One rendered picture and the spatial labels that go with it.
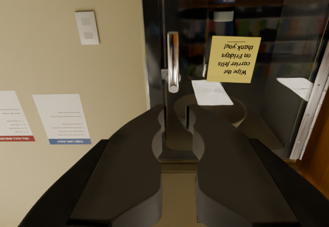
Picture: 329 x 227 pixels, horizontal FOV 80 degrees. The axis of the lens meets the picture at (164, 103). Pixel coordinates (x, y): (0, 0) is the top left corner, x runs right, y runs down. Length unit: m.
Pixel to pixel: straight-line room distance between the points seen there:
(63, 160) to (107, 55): 0.63
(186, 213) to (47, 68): 0.76
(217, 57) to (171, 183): 0.27
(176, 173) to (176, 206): 0.06
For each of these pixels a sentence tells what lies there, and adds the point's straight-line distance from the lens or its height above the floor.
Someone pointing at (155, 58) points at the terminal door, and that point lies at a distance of 0.34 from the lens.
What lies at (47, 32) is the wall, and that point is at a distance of 0.90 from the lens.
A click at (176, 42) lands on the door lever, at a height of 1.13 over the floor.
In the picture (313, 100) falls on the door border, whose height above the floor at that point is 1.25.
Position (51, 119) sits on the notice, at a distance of 1.06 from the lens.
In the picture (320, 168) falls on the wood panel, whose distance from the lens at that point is 0.57.
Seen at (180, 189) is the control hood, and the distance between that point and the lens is 0.45.
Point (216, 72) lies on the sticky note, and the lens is 0.35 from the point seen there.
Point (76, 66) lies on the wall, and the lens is 0.89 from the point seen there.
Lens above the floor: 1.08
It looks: 27 degrees up
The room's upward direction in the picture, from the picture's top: 178 degrees clockwise
